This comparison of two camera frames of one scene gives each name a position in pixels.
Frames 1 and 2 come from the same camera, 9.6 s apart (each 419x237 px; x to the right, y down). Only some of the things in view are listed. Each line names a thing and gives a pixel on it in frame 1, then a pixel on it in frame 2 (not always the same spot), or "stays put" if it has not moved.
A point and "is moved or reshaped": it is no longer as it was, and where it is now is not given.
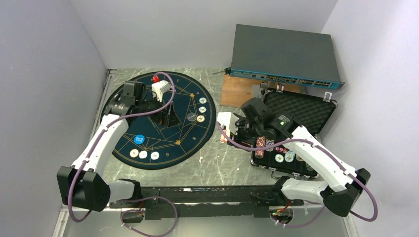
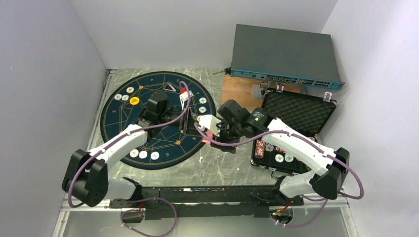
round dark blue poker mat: x=172 y=117 stays put
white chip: x=143 y=154 stays put
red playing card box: x=223 y=138 is moved or reshaped
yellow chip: x=134 y=153 stays put
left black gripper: x=168 y=118 to x=188 y=127
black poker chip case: x=310 y=112 stays put
